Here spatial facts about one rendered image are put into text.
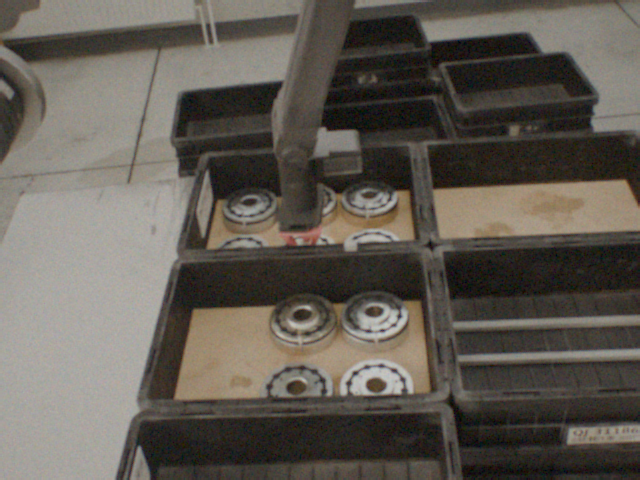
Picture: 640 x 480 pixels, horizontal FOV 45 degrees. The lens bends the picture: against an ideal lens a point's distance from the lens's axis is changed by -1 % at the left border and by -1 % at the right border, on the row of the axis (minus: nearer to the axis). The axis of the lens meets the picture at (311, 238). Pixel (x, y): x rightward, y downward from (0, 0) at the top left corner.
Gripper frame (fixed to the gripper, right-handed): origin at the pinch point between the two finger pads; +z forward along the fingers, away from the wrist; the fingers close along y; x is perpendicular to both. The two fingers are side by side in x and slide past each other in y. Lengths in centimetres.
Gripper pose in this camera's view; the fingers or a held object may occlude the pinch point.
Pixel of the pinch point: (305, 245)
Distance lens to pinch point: 129.3
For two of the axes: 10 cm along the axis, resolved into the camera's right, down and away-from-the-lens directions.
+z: 0.8, 7.7, 6.4
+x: -9.9, 0.0, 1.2
